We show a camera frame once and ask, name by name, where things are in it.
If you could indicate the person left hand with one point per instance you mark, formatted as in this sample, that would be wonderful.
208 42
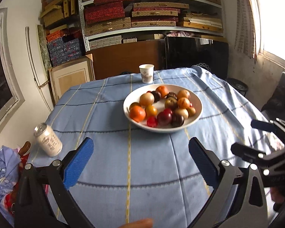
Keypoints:
145 223

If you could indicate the white paper cup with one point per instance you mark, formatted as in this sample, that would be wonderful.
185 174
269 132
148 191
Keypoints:
147 72

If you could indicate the tan potato-like fruit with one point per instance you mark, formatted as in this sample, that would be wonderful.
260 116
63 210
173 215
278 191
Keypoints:
183 94

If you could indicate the orange mandarin pile top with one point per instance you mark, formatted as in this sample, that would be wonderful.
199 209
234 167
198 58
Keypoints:
162 90

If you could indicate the orange mandarin pile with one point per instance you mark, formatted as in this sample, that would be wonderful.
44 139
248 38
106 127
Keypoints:
137 113
162 90

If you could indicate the crumpled blue plastic bag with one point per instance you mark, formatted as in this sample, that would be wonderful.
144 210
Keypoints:
9 175

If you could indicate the black television screen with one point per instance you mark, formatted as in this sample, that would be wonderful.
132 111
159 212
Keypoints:
185 52

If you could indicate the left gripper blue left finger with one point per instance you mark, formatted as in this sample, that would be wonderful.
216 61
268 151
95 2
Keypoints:
75 162

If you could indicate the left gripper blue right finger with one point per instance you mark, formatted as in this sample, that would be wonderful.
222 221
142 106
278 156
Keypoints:
206 161

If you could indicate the black chair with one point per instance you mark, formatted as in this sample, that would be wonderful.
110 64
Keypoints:
275 106

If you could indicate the framed wooden panel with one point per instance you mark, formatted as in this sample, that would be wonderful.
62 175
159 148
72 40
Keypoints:
68 74

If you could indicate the white ceramic plate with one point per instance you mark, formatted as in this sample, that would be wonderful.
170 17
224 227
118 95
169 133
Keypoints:
168 120

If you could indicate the tan longan fruit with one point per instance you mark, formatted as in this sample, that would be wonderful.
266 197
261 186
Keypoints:
146 99

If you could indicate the brown wooden cabinet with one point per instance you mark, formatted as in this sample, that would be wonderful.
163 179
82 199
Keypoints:
114 60

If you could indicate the white beverage can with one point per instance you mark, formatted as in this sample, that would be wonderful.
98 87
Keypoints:
48 140

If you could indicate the red cherry tomato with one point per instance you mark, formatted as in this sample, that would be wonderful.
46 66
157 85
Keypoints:
152 122

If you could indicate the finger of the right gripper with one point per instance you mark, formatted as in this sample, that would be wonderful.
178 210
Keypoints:
276 126
247 154

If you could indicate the metal storage shelf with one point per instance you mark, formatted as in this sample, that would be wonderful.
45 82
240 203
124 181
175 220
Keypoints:
106 21

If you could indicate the blue checked tablecloth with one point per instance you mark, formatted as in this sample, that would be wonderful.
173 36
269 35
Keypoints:
135 174

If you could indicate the person right hand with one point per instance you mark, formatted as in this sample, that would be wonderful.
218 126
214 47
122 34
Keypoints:
277 194

